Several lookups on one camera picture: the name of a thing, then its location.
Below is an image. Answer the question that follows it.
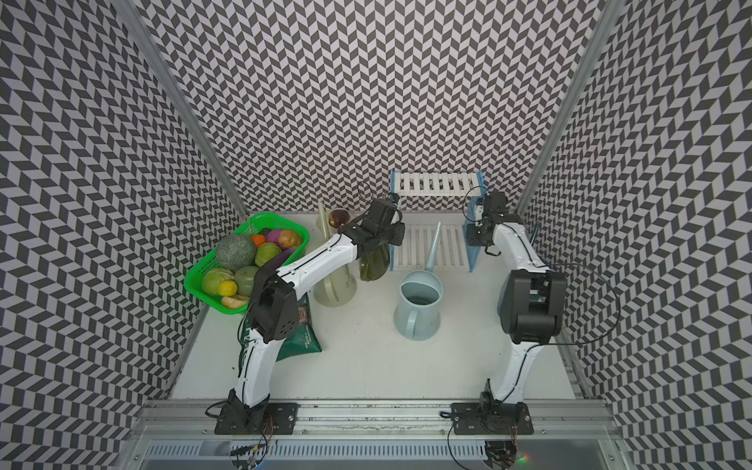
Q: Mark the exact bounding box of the pale green squash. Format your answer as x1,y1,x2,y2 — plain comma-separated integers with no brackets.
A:
201,268,234,296

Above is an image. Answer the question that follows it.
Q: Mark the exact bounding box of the cream watering can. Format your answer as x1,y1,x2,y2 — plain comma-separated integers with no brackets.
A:
311,202,358,307

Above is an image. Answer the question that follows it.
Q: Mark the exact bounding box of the blue white slatted shelf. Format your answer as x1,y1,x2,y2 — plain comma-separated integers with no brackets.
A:
390,170,487,272

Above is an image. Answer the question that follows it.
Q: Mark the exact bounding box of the purple eggplant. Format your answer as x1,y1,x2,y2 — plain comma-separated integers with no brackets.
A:
272,247,297,266

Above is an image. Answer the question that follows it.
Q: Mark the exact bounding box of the teal transparent watering can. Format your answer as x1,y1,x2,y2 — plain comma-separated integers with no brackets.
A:
529,222,542,245

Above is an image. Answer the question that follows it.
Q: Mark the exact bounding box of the green chips bag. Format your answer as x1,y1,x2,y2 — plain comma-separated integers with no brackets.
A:
276,295,322,362

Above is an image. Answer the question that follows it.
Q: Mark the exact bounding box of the orange carrot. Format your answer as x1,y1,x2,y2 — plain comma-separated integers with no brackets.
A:
252,234,266,247

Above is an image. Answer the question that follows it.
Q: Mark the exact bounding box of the green plastic basket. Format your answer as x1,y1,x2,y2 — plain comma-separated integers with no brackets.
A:
184,213,309,315

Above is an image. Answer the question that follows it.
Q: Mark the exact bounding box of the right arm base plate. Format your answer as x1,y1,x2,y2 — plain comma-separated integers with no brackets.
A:
450,403,535,436

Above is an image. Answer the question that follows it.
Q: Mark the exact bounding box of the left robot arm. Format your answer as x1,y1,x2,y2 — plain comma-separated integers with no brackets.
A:
217,192,405,434

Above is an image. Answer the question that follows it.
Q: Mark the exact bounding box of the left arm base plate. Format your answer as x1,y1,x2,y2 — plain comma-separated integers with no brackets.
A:
215,403,300,437

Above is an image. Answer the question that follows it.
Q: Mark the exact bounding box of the brown potato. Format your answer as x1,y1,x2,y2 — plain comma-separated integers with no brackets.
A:
276,229,303,250

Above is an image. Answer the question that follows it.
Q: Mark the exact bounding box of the clear bowl with plum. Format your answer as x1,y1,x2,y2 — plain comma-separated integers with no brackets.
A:
326,209,352,232

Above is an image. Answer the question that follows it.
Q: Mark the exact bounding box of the olive transparent watering can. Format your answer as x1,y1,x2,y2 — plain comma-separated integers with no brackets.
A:
360,244,391,282

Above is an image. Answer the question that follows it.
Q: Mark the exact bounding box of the green apple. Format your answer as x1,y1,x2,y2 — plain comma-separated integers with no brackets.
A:
234,266,259,297

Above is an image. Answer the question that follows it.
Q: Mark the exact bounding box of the dark green melon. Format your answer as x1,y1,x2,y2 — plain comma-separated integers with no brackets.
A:
215,234,257,271

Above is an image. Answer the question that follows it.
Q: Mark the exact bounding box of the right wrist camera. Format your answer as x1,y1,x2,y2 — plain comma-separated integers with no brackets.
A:
472,198,485,226

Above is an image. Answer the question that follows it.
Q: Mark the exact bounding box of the light green cabbage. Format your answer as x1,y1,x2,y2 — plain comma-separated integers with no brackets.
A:
254,242,282,268

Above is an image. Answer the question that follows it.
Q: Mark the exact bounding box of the yellow lemon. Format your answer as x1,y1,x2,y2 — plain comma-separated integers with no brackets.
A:
217,280,238,297

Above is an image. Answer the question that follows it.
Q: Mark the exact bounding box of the light blue watering can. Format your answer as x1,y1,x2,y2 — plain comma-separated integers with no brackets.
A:
394,221,444,341

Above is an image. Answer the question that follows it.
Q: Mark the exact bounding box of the purple onion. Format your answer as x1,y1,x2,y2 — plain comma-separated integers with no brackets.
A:
266,229,282,244

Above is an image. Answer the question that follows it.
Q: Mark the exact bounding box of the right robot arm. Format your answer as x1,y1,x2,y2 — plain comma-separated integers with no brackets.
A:
465,187,567,425

